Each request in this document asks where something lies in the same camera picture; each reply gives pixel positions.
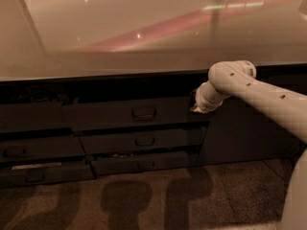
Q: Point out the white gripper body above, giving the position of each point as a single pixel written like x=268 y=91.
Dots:
x=202 y=102

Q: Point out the dark grey drawer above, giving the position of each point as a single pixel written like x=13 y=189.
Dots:
x=46 y=175
x=146 y=140
x=142 y=163
x=31 y=116
x=40 y=148
x=132 y=113

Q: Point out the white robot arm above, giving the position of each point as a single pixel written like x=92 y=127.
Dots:
x=285 y=107

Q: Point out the dark grey cabinet door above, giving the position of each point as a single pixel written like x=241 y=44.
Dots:
x=239 y=132

